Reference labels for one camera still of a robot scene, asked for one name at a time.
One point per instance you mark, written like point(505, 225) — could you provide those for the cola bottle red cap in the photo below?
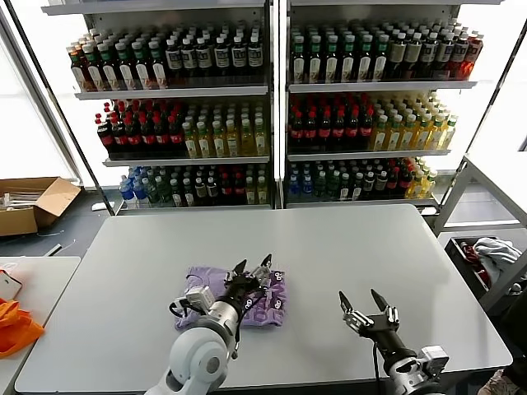
point(297, 133)
point(405, 183)
point(393, 183)
point(163, 140)
point(325, 133)
point(353, 132)
point(311, 133)
point(339, 132)
point(367, 131)
point(239, 191)
point(177, 140)
point(104, 142)
point(227, 191)
point(148, 140)
point(119, 142)
point(134, 141)

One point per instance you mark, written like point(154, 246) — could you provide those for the yellow juice bottle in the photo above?
point(246, 143)
point(260, 142)
point(430, 186)
point(417, 187)
point(381, 138)
point(437, 136)
point(395, 138)
point(450, 136)
point(232, 144)
point(262, 192)
point(191, 146)
point(205, 145)
point(409, 137)
point(219, 145)
point(423, 136)
point(251, 193)

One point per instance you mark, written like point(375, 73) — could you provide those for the white grey cloth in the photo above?
point(494, 249)

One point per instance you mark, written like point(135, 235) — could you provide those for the grey metal frame table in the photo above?
point(453, 193)

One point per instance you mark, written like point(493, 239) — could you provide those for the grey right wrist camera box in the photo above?
point(434, 358)

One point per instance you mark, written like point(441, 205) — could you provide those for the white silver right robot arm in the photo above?
point(407, 374)

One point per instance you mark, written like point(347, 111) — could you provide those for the black plastic crate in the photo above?
point(457, 251)

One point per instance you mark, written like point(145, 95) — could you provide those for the white side table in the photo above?
point(45, 280)

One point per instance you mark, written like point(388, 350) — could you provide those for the small white box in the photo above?
point(8, 286)

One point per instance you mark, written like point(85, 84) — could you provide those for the dark bottle black white label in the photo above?
point(446, 53)
point(431, 53)
point(174, 59)
point(205, 58)
point(461, 53)
point(190, 59)
point(255, 56)
point(222, 57)
point(239, 57)

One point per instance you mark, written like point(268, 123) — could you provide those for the orange cloth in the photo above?
point(16, 325)

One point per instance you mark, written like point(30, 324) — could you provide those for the red drink bottle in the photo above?
point(475, 55)

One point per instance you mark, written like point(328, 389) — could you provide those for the dark bottle green cap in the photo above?
point(349, 66)
point(125, 74)
point(158, 74)
point(109, 74)
point(316, 68)
point(381, 65)
point(142, 74)
point(299, 68)
point(366, 66)
point(333, 67)

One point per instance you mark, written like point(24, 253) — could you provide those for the green tinted bottle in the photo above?
point(165, 194)
point(152, 194)
point(321, 188)
point(334, 188)

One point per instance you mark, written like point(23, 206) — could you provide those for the purple t-shirt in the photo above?
point(197, 275)

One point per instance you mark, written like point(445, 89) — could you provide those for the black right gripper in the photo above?
point(385, 333)

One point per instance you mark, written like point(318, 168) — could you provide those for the dark bottle grey label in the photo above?
point(415, 54)
point(212, 191)
point(398, 55)
point(200, 191)
point(381, 183)
point(369, 183)

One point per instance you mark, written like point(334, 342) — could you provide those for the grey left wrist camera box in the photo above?
point(199, 297)

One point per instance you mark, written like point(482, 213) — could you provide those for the grey metal shelf rack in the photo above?
point(370, 87)
point(164, 93)

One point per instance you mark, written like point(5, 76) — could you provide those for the pink patterned fabric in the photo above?
point(508, 384)

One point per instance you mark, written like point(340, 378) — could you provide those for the red cloth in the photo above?
point(473, 267)

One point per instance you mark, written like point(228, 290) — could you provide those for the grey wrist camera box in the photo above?
point(199, 297)
point(434, 358)

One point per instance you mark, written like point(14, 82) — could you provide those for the red tea bottle white cap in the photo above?
point(78, 76)
point(92, 74)

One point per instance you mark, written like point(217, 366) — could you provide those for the black metal pole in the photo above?
point(469, 144)
point(58, 107)

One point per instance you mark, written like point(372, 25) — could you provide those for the small white floor object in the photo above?
point(99, 207)

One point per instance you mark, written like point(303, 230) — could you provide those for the brown cardboard box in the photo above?
point(53, 201)

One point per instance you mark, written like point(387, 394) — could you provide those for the white packing inserts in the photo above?
point(20, 196)

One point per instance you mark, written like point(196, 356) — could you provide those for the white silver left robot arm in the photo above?
point(206, 354)

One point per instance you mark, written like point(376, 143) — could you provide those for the blue water bottle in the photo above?
point(125, 193)
point(140, 194)
point(295, 189)
point(307, 189)

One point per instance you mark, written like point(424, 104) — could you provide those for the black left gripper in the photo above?
point(243, 290)

